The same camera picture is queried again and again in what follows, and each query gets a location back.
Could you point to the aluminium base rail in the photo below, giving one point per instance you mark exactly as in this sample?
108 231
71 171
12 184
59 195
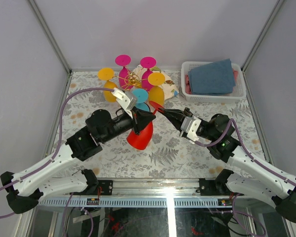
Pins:
220 186

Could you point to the gold wine glass rack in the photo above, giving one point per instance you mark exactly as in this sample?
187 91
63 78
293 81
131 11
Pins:
134 80

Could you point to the pink folded cloth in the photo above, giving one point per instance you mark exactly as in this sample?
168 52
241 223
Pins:
187 85

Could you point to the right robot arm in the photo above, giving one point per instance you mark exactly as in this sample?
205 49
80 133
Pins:
216 136

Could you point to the yellow wine glass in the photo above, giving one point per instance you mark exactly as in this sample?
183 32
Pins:
106 74
156 93

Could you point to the dinosaur print cloth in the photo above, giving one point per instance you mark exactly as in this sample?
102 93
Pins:
169 87

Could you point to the red wine glass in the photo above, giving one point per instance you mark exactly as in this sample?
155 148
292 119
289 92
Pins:
140 141

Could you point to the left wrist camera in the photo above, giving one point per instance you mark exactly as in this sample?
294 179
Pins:
126 99

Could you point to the white plastic basket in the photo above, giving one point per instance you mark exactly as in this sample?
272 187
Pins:
239 90

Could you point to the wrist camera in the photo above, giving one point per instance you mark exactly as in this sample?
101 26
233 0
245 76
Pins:
126 99
189 128

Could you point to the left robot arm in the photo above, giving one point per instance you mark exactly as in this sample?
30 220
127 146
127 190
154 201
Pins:
85 143

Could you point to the magenta wine glass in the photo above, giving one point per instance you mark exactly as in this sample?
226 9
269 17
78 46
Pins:
123 61
147 63

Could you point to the blue folded towel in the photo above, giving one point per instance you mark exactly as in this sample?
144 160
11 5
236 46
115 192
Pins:
215 78

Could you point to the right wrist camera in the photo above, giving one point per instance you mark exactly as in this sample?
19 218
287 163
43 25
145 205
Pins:
189 128

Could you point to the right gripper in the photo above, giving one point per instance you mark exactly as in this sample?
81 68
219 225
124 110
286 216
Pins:
177 116

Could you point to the teal wine glass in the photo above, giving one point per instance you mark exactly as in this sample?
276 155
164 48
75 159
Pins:
142 97

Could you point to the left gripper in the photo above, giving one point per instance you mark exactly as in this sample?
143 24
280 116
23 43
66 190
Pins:
141 119

